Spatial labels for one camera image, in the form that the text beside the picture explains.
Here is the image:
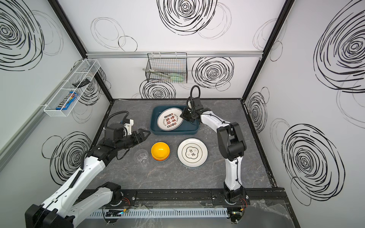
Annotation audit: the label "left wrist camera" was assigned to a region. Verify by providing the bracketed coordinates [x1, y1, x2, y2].
[124, 119, 134, 135]

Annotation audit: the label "yellow bowl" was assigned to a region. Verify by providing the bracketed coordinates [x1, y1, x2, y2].
[151, 142, 170, 159]

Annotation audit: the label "white slotted cable duct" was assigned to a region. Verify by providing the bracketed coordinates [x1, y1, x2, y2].
[87, 208, 229, 219]

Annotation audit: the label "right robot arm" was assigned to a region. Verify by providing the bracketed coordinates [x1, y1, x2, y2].
[181, 97, 247, 204]

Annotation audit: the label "blue candy packet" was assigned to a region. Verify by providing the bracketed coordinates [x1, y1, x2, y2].
[56, 91, 79, 110]

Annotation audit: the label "clear glass front left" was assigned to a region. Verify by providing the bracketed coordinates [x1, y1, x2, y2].
[134, 149, 149, 167]

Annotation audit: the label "white plate green flower outline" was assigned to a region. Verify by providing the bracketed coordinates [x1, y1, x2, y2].
[177, 138, 208, 168]

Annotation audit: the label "clear glass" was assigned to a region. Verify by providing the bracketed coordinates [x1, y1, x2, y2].
[139, 125, 148, 131]
[203, 124, 216, 135]
[134, 149, 149, 167]

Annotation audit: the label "metal tongs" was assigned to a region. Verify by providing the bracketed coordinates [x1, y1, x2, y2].
[142, 68, 171, 78]

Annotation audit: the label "clear glass back left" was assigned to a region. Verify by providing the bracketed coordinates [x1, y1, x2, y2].
[139, 125, 148, 131]

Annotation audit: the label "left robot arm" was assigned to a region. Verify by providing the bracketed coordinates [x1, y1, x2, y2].
[25, 120, 151, 228]

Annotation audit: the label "white wire shelf basket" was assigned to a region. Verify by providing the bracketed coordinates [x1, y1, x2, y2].
[43, 59, 100, 117]

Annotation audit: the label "black wire basket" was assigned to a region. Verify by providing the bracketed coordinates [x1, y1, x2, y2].
[145, 52, 188, 84]

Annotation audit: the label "orange bowl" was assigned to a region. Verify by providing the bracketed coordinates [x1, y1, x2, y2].
[153, 157, 169, 162]

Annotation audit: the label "clear glass right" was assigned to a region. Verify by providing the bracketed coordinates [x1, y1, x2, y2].
[203, 124, 216, 135]

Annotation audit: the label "green item in basket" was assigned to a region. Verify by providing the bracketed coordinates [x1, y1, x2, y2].
[169, 73, 186, 83]

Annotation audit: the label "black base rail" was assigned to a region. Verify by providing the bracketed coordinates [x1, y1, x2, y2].
[76, 188, 289, 206]

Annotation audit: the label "teal plastic bin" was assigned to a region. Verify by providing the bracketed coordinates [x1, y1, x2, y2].
[150, 105, 200, 135]

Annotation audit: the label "plate with red characters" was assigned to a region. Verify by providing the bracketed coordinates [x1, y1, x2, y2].
[157, 107, 183, 131]

